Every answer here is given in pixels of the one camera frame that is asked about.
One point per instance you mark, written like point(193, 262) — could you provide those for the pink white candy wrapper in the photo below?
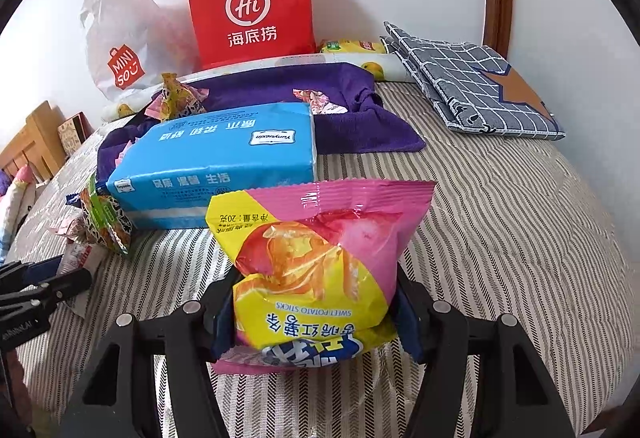
point(319, 103)

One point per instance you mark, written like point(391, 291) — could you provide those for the green snack packet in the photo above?
point(106, 222)

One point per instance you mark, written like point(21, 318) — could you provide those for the person's left hand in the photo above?
point(16, 407)

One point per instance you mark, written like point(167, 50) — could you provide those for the white red snack packet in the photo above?
point(80, 263)

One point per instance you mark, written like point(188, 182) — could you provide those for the wooden headboard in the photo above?
point(36, 145)

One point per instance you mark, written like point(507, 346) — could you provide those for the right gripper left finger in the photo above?
point(117, 394)

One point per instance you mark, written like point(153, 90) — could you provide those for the dark blue snack packet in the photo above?
point(76, 200)

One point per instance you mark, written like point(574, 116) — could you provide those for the blue tissue pack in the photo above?
point(168, 177)

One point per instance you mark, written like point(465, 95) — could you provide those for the pale pink snack packet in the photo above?
point(72, 227)

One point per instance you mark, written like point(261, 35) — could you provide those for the yellow cracker snack bag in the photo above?
point(176, 100)

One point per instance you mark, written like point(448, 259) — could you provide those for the pink triangular snack packet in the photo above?
point(122, 153)

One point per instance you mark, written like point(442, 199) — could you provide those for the blue checkered fabric bag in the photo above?
point(473, 89)

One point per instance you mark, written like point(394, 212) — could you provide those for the yellow lemon tea pack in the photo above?
point(351, 46)

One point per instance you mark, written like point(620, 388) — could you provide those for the red Haidilao paper bag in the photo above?
point(236, 31)

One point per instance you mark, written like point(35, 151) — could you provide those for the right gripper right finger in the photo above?
point(515, 394)

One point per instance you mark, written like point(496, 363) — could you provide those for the patterned gift box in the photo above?
point(73, 132)

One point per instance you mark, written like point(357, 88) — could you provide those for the white Miniso plastic bag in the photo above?
point(131, 43)

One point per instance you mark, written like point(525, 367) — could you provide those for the pink yellow sweet potato bag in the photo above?
point(318, 264)

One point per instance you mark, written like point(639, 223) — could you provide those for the white cartoon pillow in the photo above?
point(15, 206)

